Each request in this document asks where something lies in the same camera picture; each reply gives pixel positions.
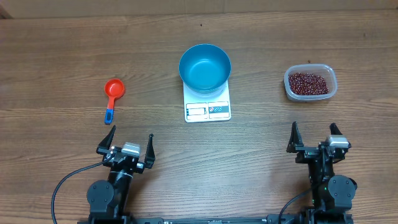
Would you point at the blue metal bowl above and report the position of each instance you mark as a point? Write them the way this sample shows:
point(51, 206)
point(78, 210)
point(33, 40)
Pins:
point(205, 68)

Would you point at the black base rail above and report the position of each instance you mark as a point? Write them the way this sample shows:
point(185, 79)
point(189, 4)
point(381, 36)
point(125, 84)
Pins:
point(270, 219)

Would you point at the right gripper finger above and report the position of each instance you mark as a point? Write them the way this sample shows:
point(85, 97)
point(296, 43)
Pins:
point(334, 129)
point(295, 139)

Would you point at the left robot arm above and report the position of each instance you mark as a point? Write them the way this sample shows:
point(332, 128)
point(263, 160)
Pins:
point(108, 198)

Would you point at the clear plastic container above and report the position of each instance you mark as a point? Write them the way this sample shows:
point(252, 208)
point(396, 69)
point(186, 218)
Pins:
point(322, 70)

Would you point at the white digital kitchen scale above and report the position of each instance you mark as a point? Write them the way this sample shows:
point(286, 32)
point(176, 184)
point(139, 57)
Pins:
point(206, 107)

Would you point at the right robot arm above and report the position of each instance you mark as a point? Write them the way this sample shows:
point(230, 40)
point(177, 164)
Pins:
point(332, 194)

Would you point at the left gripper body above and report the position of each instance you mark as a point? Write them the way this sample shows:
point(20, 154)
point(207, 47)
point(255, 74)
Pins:
point(139, 168)

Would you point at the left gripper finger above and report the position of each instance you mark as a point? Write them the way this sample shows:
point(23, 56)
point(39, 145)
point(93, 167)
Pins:
point(105, 144)
point(150, 155)

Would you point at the red beans in container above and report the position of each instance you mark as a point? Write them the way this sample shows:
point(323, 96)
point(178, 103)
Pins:
point(307, 84)

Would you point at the red scoop with blue handle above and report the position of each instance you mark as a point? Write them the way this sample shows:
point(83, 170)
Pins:
point(114, 89)

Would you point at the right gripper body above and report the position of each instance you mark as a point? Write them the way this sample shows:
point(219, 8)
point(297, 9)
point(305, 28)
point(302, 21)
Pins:
point(307, 153)

